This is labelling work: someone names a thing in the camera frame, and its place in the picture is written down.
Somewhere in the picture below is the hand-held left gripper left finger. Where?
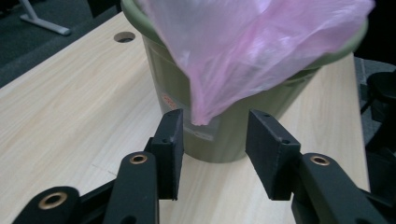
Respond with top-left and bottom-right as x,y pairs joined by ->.
144,107 -> 185,201

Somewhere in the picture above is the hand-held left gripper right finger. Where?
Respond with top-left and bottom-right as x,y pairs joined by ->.
245,108 -> 303,202

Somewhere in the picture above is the green plastic bucket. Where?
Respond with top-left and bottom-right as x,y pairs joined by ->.
120,0 -> 370,164

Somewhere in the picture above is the pink plastic bag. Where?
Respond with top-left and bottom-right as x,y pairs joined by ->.
135,0 -> 376,127

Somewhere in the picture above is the dark bulky object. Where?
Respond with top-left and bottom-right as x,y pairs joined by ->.
359,70 -> 396,203

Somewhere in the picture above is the white metal stand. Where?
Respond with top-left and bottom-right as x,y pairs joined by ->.
18,0 -> 72,36

